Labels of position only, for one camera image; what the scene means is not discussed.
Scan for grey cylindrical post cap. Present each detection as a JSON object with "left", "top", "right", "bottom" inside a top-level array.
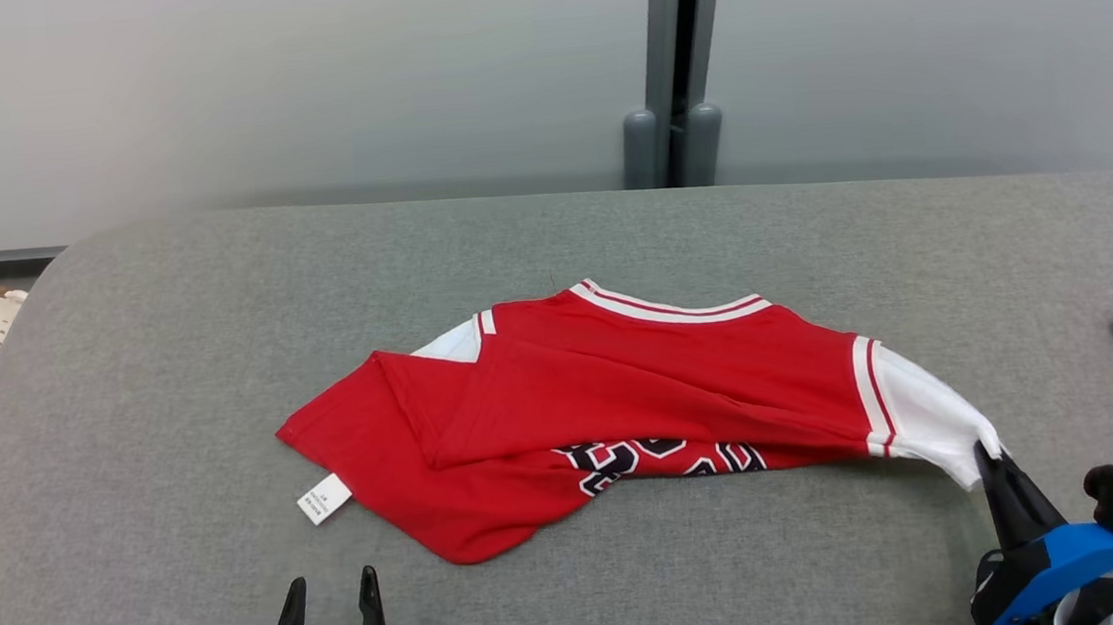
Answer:
[
  {"left": 619, "top": 108, "right": 664, "bottom": 192},
  {"left": 682, "top": 101, "right": 730, "bottom": 190}
]

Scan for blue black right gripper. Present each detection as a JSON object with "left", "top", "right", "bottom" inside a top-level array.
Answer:
[{"left": 959, "top": 430, "right": 1113, "bottom": 625}]

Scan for grey vertical partition post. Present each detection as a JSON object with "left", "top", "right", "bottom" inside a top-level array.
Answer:
[{"left": 640, "top": 0, "right": 744, "bottom": 190}]

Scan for red basketball jersey white sleeves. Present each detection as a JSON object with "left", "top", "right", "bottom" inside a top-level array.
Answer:
[{"left": 264, "top": 247, "right": 1011, "bottom": 580}]

